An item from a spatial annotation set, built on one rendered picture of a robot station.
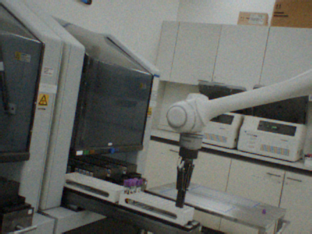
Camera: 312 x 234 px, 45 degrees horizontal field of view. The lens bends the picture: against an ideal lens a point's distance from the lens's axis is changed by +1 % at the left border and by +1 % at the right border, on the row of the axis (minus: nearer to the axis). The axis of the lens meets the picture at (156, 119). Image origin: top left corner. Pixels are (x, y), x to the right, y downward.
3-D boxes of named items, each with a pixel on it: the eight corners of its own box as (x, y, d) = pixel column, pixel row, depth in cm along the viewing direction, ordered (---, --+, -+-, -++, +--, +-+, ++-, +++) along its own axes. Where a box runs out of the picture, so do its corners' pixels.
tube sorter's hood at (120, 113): (-7, 134, 187) (12, 5, 184) (74, 134, 241) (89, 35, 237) (74, 157, 163) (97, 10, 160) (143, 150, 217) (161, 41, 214)
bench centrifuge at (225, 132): (180, 138, 399) (191, 79, 396) (203, 138, 453) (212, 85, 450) (231, 150, 372) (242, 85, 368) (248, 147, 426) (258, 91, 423)
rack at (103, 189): (58, 187, 170) (60, 174, 170) (73, 184, 179) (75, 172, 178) (113, 205, 156) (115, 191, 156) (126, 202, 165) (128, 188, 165)
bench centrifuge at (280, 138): (235, 150, 371) (248, 81, 367) (250, 148, 426) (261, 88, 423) (294, 164, 346) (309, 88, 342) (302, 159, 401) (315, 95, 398)
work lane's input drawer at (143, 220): (47, 200, 170) (51, 181, 170) (68, 196, 183) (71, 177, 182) (196, 255, 137) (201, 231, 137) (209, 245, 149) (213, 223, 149)
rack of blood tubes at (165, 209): (117, 207, 156) (119, 192, 155) (129, 203, 165) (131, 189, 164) (182, 229, 142) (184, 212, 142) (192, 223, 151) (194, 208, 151)
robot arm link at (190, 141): (176, 131, 145) (173, 146, 145) (198, 135, 141) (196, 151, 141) (185, 131, 153) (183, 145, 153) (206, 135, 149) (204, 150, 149)
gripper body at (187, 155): (184, 145, 153) (181, 167, 153) (176, 145, 145) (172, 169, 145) (202, 149, 149) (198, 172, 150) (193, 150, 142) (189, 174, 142)
